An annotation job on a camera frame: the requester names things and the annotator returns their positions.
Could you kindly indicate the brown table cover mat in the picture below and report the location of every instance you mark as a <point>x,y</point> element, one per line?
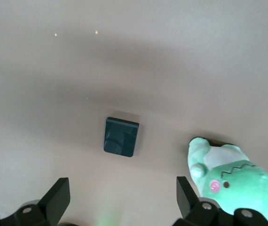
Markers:
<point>54,82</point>

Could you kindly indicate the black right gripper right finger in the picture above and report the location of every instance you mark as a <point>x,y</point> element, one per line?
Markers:
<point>186,200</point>

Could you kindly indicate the green dinosaur plush toy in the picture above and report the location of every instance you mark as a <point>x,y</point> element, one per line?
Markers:
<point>242,183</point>

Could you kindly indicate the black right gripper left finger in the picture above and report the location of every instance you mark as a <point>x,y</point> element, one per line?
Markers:
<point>54,200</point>

